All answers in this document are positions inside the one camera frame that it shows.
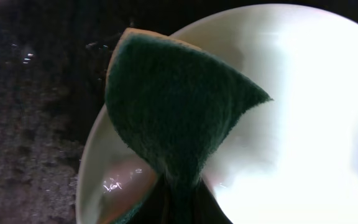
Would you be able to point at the light blue plate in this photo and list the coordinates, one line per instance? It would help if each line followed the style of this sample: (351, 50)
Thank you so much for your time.
(293, 159)

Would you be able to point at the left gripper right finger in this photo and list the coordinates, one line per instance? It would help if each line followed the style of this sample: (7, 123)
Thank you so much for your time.
(206, 208)

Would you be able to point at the black round tray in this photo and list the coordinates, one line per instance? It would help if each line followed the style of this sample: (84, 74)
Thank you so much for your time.
(55, 146)

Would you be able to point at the green yellow sponge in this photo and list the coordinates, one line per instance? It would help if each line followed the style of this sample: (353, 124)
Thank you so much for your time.
(174, 104)

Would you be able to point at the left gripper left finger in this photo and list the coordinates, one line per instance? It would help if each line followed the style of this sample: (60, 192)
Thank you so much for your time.
(156, 208)

